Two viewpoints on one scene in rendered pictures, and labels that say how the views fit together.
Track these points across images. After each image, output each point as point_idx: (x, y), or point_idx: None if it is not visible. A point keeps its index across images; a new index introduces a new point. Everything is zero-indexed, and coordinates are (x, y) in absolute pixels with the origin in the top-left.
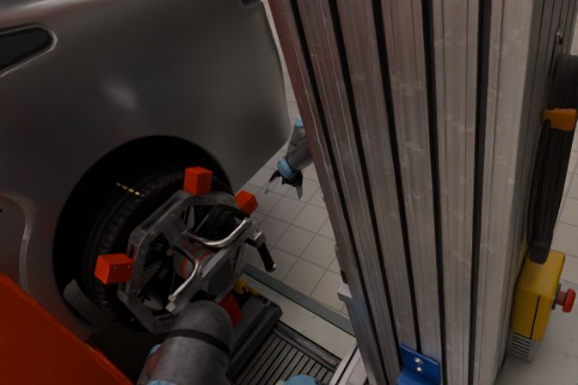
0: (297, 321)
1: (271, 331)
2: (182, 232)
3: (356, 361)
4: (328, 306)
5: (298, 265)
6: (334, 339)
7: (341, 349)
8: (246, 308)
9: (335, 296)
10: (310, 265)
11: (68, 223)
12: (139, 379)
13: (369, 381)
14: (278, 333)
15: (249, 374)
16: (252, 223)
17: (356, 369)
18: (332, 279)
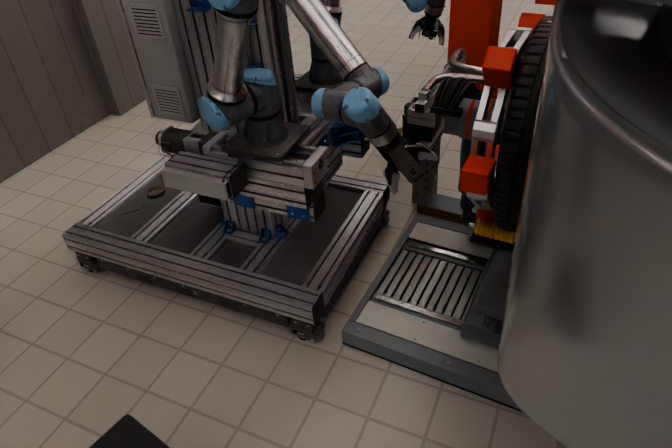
0: (437, 331)
1: None
2: None
3: (310, 126)
4: (405, 377)
5: (479, 443)
6: (382, 317)
7: (371, 309)
8: (501, 298)
9: (398, 393)
10: (458, 445)
11: None
12: None
13: (298, 111)
14: (458, 319)
15: (474, 281)
16: (419, 100)
17: (310, 122)
18: (410, 419)
